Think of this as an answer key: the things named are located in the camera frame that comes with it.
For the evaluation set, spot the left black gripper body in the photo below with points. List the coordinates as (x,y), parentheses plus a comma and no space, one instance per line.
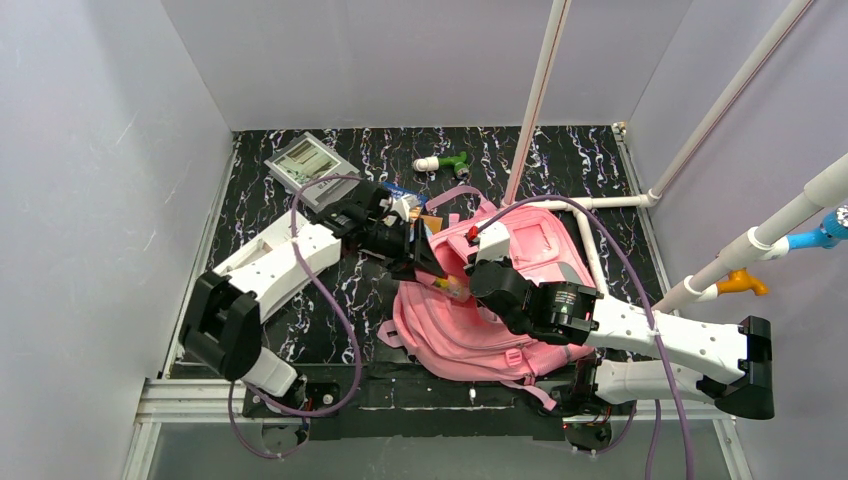
(411,244)

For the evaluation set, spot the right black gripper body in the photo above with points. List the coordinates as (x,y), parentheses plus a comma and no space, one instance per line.
(482,287)

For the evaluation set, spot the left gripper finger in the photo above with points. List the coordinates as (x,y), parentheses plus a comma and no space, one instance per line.
(407,268)
(423,257)

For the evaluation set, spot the blue treehouse story book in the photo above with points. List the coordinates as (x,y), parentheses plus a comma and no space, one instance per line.
(398,192)

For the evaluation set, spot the pink student backpack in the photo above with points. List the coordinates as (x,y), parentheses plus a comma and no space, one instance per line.
(456,338)

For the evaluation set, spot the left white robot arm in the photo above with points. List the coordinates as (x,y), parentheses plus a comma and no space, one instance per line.
(229,304)

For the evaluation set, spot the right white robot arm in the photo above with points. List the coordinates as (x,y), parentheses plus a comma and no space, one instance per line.
(727,365)

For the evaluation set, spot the orange thin book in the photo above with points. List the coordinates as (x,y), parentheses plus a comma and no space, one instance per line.
(433,224)

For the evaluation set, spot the green and white faucet toy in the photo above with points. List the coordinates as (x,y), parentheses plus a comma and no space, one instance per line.
(457,163)

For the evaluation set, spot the grey furniture catalogue book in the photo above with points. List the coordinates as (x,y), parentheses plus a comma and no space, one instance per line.
(307,159)

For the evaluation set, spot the white furniture catalogue book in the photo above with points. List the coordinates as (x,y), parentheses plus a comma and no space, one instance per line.
(270,238)

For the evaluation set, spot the orange tap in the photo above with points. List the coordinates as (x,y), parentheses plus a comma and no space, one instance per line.
(739,281)

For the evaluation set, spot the blue tap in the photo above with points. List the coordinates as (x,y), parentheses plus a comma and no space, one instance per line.
(831,231)

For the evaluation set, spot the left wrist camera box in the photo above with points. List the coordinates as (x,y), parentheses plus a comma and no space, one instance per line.
(404,205)

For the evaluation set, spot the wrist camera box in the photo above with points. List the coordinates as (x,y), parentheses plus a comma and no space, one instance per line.
(493,243)
(404,205)

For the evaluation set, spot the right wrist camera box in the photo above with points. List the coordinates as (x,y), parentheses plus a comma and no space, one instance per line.
(493,243)

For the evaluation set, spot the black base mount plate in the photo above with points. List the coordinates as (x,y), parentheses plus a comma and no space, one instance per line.
(404,399)

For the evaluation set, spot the white PVC pipe frame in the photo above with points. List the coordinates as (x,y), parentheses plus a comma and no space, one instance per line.
(785,127)

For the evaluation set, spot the aluminium rail frame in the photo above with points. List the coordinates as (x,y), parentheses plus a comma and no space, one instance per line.
(210,428)

